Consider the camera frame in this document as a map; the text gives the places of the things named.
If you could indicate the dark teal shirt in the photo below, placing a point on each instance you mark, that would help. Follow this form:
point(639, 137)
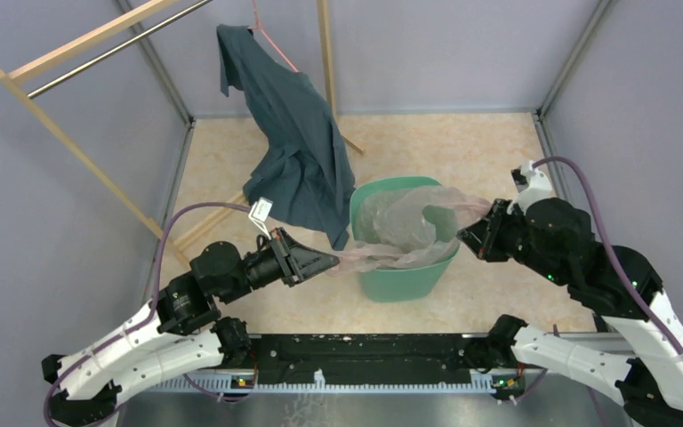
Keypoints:
point(305, 173)

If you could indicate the pink clothes hanger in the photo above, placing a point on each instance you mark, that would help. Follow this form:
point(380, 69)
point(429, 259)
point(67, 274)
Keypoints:
point(257, 25)

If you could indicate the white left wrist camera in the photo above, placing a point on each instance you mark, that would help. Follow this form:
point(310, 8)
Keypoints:
point(259, 213)

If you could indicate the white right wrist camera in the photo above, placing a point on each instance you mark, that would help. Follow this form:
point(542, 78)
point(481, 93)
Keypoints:
point(532, 184)

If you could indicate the pink plastic trash bag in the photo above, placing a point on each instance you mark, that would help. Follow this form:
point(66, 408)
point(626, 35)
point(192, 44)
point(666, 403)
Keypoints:
point(404, 229)

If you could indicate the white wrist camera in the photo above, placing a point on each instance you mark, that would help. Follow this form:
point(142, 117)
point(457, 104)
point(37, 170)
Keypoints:
point(532, 184)
point(259, 213)

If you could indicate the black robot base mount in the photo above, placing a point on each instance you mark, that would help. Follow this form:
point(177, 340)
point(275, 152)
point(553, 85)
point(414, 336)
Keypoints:
point(373, 358)

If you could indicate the green plastic trash bin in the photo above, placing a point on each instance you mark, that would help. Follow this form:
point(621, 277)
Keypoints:
point(397, 285)

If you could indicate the grey slotted cable duct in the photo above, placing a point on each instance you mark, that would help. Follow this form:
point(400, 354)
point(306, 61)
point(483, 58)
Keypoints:
point(236, 381)

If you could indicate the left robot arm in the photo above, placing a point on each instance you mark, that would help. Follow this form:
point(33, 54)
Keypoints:
point(177, 331)

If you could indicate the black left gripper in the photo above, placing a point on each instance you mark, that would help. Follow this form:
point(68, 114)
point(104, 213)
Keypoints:
point(297, 261)

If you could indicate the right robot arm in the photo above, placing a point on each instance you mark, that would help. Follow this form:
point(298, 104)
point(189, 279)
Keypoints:
point(617, 283)

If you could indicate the wooden clothes rack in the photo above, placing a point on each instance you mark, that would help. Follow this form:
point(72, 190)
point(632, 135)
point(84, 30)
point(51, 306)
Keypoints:
point(95, 138)

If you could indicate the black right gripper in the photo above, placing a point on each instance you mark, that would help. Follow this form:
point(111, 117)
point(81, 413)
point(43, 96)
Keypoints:
point(482, 236)

